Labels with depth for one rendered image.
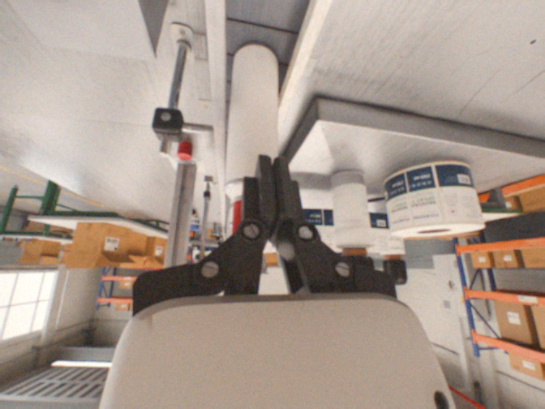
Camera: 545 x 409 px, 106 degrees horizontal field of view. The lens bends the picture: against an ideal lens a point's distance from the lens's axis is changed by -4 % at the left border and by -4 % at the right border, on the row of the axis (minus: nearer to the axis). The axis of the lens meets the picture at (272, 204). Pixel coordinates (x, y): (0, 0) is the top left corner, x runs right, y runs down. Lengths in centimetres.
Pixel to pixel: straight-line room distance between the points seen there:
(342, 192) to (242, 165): 39
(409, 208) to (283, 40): 46
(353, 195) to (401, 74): 26
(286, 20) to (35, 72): 39
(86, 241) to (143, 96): 194
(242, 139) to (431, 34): 28
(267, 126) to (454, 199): 48
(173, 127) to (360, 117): 31
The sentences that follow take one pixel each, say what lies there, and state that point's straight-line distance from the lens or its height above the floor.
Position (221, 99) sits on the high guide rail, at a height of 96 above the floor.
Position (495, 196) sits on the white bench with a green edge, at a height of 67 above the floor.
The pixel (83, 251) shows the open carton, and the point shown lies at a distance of 232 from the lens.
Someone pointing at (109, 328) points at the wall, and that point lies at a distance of 973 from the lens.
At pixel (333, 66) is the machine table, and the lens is 38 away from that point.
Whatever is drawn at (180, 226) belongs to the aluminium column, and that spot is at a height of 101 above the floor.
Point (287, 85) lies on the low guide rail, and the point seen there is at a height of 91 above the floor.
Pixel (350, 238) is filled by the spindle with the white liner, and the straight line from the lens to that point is 53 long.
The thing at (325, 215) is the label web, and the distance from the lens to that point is 76.
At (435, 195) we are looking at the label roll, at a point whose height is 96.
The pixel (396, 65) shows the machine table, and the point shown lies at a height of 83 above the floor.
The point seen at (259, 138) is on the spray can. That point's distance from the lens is 20.
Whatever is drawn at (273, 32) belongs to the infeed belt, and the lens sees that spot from 28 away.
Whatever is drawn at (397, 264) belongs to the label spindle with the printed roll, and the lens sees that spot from 93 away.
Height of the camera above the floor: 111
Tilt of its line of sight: 16 degrees down
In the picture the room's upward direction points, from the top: 180 degrees counter-clockwise
